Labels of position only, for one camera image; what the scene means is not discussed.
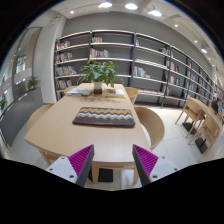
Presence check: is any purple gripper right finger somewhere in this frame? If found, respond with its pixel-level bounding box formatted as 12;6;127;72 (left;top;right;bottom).
131;143;180;187

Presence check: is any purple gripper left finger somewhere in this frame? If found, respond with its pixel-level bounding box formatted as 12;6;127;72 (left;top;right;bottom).
45;144;96;188

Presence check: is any zigzag patterned folded towel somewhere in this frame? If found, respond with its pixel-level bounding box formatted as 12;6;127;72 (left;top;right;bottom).
73;107;135;127

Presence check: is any wooden chair right near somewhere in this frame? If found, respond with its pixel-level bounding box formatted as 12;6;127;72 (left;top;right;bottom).
135;107;165;150

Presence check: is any wooden chair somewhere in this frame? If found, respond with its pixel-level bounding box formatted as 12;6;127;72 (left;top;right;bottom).
27;104;52;130
135;107;165;150
189;116;222;154
125;87;138;103

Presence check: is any wooden chair left near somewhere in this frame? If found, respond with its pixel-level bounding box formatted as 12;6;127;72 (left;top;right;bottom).
27;104;52;130

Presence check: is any yellow book stack right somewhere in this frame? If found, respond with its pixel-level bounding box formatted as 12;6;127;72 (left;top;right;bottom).
102;88;125;98

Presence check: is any wooden side table right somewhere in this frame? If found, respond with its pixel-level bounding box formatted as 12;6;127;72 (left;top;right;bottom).
174;96;223;139

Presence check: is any large grey bookshelf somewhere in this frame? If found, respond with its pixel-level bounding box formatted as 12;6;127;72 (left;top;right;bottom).
54;30;223;107

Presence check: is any green potted plant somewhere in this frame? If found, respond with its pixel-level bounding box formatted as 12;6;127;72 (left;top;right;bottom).
78;60;123;94

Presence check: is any small potted plant left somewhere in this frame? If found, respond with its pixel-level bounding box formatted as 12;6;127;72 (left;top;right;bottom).
28;76;40;90

